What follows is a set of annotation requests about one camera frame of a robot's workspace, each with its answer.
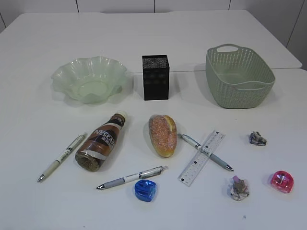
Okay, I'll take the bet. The green wavy glass bowl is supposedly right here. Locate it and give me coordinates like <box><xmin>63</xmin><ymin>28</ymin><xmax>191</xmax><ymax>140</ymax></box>
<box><xmin>51</xmin><ymin>56</ymin><xmax>127</xmax><ymax>104</ymax></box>

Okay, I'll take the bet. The pink pencil sharpener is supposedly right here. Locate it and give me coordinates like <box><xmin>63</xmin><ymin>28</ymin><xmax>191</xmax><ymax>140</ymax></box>
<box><xmin>271</xmin><ymin>171</ymin><xmax>294</xmax><ymax>193</ymax></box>

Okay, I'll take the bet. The paper ball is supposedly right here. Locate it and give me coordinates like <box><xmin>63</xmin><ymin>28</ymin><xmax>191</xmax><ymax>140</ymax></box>
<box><xmin>249</xmin><ymin>131</ymin><xmax>267</xmax><ymax>146</ymax></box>
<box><xmin>230</xmin><ymin>176</ymin><xmax>250</xmax><ymax>201</ymax></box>

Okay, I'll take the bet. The blue pencil sharpener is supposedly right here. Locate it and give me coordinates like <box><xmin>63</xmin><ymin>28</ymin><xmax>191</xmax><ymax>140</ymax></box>
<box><xmin>134</xmin><ymin>180</ymin><xmax>157</xmax><ymax>202</ymax></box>

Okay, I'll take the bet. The clear plastic ruler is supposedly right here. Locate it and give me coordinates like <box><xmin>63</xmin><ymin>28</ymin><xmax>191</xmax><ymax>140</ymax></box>
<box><xmin>178</xmin><ymin>130</ymin><xmax>225</xmax><ymax>186</ymax></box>

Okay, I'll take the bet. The grey pen under ruler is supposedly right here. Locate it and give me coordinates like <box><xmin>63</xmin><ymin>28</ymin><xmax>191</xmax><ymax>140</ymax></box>
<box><xmin>177</xmin><ymin>133</ymin><xmax>234</xmax><ymax>172</ymax></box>

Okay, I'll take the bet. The grey white centre pen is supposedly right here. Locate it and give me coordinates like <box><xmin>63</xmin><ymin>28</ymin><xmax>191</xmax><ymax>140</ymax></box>
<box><xmin>96</xmin><ymin>166</ymin><xmax>168</xmax><ymax>190</ymax></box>

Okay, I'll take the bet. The sugared bread roll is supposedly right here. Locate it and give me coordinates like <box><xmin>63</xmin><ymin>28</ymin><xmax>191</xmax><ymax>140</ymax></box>
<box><xmin>149</xmin><ymin>115</ymin><xmax>177</xmax><ymax>158</ymax></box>

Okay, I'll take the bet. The black mesh pen holder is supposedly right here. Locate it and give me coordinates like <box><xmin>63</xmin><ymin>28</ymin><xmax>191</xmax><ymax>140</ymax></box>
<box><xmin>142</xmin><ymin>55</ymin><xmax>170</xmax><ymax>101</ymax></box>

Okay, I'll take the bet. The green plastic woven basket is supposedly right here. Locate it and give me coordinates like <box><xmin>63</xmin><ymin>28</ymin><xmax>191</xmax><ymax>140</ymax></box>
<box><xmin>205</xmin><ymin>44</ymin><xmax>276</xmax><ymax>109</ymax></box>

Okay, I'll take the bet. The brown Nescafe coffee bottle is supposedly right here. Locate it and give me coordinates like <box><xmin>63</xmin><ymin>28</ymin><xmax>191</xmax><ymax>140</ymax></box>
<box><xmin>75</xmin><ymin>111</ymin><xmax>127</xmax><ymax>172</ymax></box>

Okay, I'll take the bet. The beige pen on left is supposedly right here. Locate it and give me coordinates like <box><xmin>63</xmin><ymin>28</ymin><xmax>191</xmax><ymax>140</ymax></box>
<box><xmin>37</xmin><ymin>133</ymin><xmax>87</xmax><ymax>183</ymax></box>

